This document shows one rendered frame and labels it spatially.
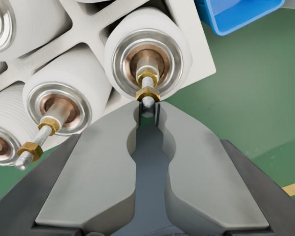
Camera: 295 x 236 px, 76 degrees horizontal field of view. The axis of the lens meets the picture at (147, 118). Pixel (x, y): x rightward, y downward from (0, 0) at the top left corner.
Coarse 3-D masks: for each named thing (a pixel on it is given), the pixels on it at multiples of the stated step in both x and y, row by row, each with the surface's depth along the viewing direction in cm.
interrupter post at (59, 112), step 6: (54, 108) 21; (60, 108) 22; (66, 108) 22; (48, 114) 20; (54, 114) 20; (60, 114) 21; (66, 114) 22; (42, 120) 20; (60, 120) 20; (60, 126) 21
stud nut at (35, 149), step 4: (24, 144) 16; (28, 144) 16; (32, 144) 17; (36, 144) 17; (20, 148) 16; (24, 148) 16; (28, 148) 16; (32, 148) 16; (36, 148) 16; (40, 148) 17; (16, 152) 16; (20, 152) 16; (32, 152) 16; (36, 152) 16; (40, 152) 17; (36, 156) 17; (40, 156) 17; (32, 160) 17; (36, 160) 17
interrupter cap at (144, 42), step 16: (144, 32) 18; (160, 32) 18; (128, 48) 19; (144, 48) 19; (160, 48) 19; (176, 48) 19; (112, 64) 19; (128, 64) 20; (160, 64) 20; (176, 64) 20; (128, 80) 21; (160, 80) 21; (176, 80) 20; (160, 96) 22
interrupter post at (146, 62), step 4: (140, 60) 19; (144, 60) 18; (148, 60) 18; (152, 60) 19; (140, 64) 18; (144, 64) 17; (148, 64) 17; (152, 64) 18; (156, 64) 19; (140, 68) 17; (144, 68) 17; (148, 68) 17; (152, 68) 17; (156, 68) 17; (136, 72) 18; (156, 72) 17; (136, 76) 18; (136, 80) 18
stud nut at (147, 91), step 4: (144, 88) 14; (148, 88) 13; (152, 88) 14; (136, 92) 14; (140, 92) 13; (144, 92) 13; (148, 92) 13; (152, 92) 13; (156, 92) 13; (136, 96) 13; (140, 96) 13; (144, 96) 13; (152, 96) 13; (156, 96) 13; (136, 100) 13; (140, 100) 13; (156, 100) 13
